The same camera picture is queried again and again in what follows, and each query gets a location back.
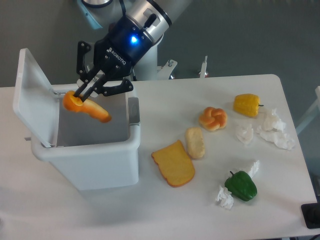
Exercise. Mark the yellow bell pepper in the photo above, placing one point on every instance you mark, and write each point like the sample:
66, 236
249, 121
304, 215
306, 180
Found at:
247, 104

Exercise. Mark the toast bread slice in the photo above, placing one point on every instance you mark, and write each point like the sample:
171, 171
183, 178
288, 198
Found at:
174, 164

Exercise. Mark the crumpled tissue front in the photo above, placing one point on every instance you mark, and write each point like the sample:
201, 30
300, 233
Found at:
224, 198

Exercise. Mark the black device at edge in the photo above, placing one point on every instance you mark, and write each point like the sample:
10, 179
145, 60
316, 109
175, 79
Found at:
311, 215

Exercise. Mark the white trash can lid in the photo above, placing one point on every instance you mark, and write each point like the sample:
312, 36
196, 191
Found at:
36, 102

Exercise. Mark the crumpled tissue near roll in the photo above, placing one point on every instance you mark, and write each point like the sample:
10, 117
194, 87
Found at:
244, 133

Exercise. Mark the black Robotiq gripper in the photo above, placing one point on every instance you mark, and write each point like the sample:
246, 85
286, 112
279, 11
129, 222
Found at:
121, 49

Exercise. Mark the crumpled tissue behind green pepper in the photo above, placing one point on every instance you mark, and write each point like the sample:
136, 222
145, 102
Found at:
252, 168

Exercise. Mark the small oval pale bread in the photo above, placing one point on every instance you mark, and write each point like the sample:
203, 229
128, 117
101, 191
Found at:
195, 142

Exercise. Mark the white trash can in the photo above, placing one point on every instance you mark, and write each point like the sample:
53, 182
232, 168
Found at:
93, 155

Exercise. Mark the knotted round bread roll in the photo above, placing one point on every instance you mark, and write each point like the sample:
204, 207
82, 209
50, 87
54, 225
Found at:
213, 119

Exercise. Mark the green bell pepper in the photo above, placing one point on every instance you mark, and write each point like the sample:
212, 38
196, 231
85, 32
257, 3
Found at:
241, 185

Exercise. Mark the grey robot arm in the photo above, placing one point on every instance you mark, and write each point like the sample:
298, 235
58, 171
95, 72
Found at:
165, 12

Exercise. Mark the large crumpled white tissue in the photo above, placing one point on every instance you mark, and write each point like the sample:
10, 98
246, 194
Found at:
272, 130

